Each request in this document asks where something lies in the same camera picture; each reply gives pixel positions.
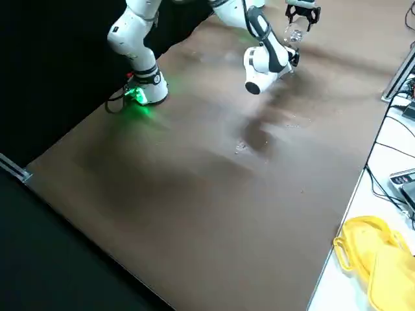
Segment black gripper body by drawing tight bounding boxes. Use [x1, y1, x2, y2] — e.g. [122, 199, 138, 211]
[287, 47, 301, 67]

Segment clear glass beaker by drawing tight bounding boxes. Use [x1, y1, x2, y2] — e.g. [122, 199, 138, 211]
[283, 19, 308, 45]

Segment small black desk device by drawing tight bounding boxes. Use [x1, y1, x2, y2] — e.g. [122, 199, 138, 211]
[401, 99, 415, 119]

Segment grey digital scale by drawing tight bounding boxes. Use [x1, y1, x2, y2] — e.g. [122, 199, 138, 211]
[388, 168, 415, 218]

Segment yellow plastic bag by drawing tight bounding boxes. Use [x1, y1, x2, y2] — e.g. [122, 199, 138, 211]
[333, 215, 415, 311]

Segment thin black cable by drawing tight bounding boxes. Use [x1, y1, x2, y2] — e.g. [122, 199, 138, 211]
[403, 0, 415, 30]

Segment aluminium camera post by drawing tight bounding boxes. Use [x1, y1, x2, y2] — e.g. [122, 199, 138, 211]
[381, 43, 415, 103]

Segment long black desk cable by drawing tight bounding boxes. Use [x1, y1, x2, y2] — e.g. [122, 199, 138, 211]
[365, 93, 415, 209]

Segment black foot cables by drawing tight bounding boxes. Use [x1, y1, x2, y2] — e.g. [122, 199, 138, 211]
[105, 90, 131, 115]

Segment aluminium frame corner rail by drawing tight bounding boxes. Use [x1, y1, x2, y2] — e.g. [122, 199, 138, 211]
[0, 151, 34, 185]

